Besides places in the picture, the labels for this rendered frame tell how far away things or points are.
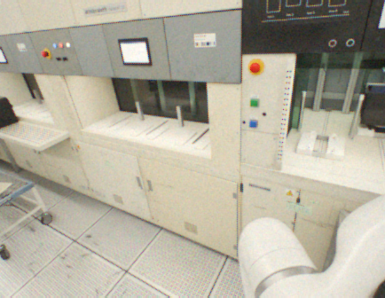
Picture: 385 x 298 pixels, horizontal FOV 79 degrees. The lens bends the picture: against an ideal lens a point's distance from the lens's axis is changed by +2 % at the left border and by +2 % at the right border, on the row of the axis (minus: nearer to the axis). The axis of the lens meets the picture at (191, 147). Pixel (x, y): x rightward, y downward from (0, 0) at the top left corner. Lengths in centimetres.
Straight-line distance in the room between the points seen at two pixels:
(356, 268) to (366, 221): 8
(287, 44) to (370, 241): 72
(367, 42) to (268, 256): 75
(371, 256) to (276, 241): 14
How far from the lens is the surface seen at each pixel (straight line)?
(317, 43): 98
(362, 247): 46
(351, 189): 120
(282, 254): 47
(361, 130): 164
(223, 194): 142
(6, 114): 284
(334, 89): 195
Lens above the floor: 156
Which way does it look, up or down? 29 degrees down
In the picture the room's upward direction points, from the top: 6 degrees counter-clockwise
